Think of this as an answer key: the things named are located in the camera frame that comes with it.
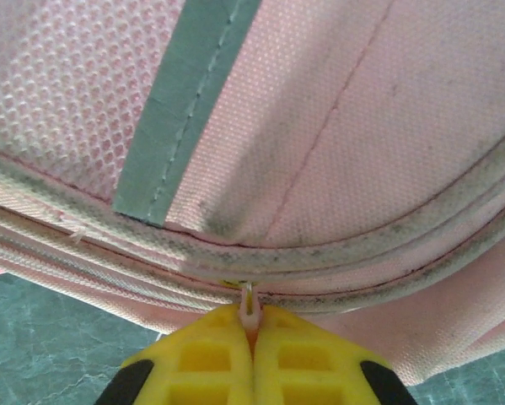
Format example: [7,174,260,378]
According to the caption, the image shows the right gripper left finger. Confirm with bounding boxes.
[93,305,254,405]

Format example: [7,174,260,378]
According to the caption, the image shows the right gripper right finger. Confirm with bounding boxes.
[251,305,420,405]

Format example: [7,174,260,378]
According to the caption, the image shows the pink school backpack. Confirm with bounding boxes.
[0,0,505,387]

